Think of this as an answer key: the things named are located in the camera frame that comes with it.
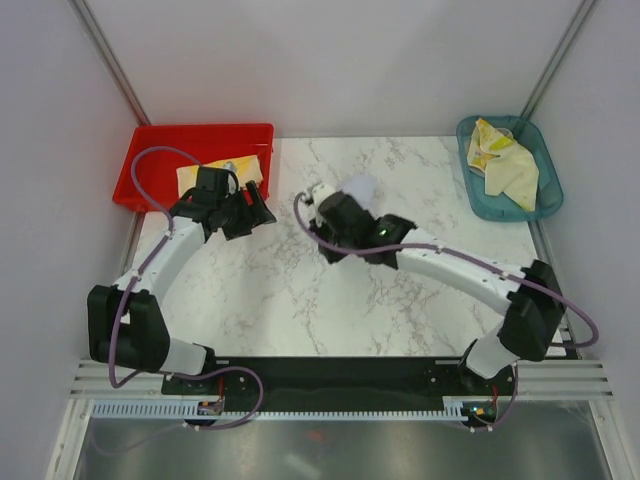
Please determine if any red plastic tray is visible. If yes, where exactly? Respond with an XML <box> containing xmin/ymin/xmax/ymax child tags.
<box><xmin>112</xmin><ymin>123</ymin><xmax>274</xmax><ymax>213</ymax></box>

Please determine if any left aluminium frame post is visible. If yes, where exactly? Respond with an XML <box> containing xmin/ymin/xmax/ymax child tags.
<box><xmin>68</xmin><ymin>0</ymin><xmax>151</xmax><ymax>126</ymax></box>

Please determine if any right aluminium frame post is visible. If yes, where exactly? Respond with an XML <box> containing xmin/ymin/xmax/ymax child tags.
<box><xmin>520</xmin><ymin>0</ymin><xmax>600</xmax><ymax>120</ymax></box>

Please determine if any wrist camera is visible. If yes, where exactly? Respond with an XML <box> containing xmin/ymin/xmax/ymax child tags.
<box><xmin>219</xmin><ymin>168</ymin><xmax>241</xmax><ymax>197</ymax></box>
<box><xmin>304</xmin><ymin>183</ymin><xmax>336</xmax><ymax>206</ymax></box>

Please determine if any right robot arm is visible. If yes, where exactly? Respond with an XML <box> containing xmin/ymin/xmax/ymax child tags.
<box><xmin>301</xmin><ymin>184</ymin><xmax>566</xmax><ymax>394</ymax></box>

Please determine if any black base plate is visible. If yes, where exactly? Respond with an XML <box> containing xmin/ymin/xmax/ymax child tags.
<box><xmin>160</xmin><ymin>355</ymin><xmax>521</xmax><ymax>414</ymax></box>

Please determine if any pale yellow patterned towel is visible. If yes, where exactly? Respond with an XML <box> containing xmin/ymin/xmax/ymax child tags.
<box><xmin>466</xmin><ymin>118</ymin><xmax>539</xmax><ymax>212</ymax></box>

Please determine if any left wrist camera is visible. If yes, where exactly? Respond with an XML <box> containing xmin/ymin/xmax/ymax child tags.
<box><xmin>219</xmin><ymin>168</ymin><xmax>241</xmax><ymax>197</ymax></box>

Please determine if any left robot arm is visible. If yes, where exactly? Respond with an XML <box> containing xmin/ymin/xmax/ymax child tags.
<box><xmin>87</xmin><ymin>167</ymin><xmax>276</xmax><ymax>394</ymax></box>

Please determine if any white slotted cable duct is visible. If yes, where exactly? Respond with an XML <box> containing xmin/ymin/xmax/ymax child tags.
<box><xmin>91</xmin><ymin>398</ymin><xmax>478</xmax><ymax>422</ymax></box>

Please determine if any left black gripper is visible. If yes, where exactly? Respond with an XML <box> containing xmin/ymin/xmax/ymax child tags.
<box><xmin>216</xmin><ymin>182</ymin><xmax>275</xmax><ymax>242</ymax></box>

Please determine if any light blue towel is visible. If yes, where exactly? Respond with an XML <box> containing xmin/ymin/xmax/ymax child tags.
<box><xmin>337</xmin><ymin>173</ymin><xmax>378</xmax><ymax>211</ymax></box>

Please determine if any teal plastic basket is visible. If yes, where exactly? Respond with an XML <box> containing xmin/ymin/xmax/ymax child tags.
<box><xmin>456</xmin><ymin>115</ymin><xmax>564</xmax><ymax>222</ymax></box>

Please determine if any aluminium frame post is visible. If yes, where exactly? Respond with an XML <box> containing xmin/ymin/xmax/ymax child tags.
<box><xmin>520</xmin><ymin>0</ymin><xmax>600</xmax><ymax>120</ymax></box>
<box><xmin>68</xmin><ymin>0</ymin><xmax>151</xmax><ymax>126</ymax></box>

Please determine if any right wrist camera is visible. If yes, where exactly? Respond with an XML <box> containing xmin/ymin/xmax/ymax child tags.
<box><xmin>304</xmin><ymin>183</ymin><xmax>336</xmax><ymax>206</ymax></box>

